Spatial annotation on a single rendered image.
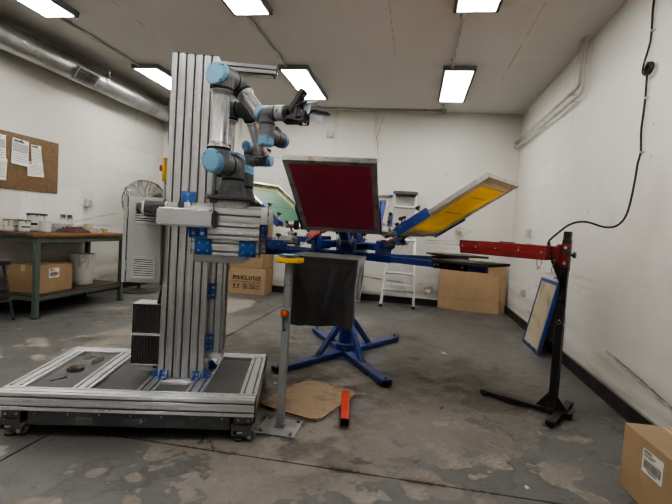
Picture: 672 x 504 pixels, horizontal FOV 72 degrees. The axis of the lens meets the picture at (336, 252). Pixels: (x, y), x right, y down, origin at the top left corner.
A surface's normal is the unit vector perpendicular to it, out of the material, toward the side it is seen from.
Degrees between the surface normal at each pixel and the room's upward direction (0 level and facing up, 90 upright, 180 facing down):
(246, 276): 90
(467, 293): 78
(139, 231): 90
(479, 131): 90
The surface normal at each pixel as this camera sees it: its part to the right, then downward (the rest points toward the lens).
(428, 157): -0.17, 0.04
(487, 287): -0.15, -0.17
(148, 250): 0.08, 0.06
